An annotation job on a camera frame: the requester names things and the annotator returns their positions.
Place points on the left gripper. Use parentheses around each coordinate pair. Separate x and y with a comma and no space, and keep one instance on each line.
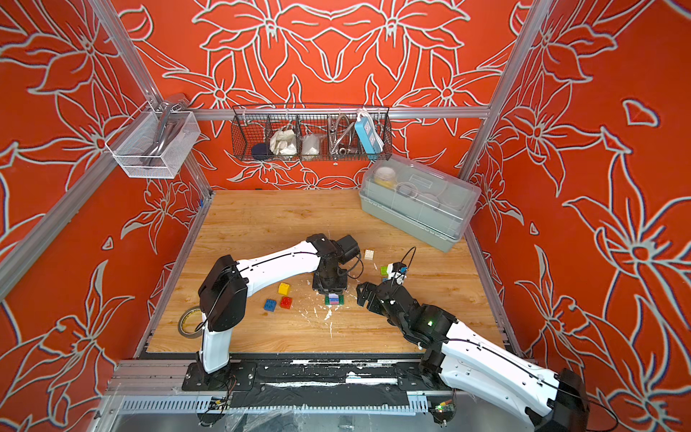
(321,286)

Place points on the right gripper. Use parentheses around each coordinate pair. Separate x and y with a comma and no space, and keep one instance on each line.
(369,288)

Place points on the dark green lego plate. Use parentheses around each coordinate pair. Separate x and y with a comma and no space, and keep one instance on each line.
(326,299)

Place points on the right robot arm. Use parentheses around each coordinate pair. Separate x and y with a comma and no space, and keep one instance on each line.
(458,357)

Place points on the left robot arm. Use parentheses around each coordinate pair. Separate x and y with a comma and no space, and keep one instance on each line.
(224,293)

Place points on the yellow sloped lego brick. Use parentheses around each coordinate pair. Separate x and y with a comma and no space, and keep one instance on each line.
(284,289)

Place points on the red lego brick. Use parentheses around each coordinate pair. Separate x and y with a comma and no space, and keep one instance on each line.
(286,302)

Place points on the teal blue lego brick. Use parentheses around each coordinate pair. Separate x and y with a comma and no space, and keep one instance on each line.
(270,305)

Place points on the grey lidded storage box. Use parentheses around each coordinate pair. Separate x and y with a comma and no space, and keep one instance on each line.
(427,204)

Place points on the white cloth in basket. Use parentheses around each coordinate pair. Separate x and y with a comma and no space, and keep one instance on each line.
(283,143)

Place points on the tape roll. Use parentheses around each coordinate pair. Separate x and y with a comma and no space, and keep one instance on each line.
(190,324)

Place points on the clear plastic bin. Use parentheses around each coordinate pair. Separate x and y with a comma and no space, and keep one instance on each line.
(154,145)

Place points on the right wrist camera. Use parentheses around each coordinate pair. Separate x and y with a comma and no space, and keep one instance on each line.
(397,273)

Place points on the black wire basket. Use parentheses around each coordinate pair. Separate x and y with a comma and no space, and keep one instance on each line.
(324,132)

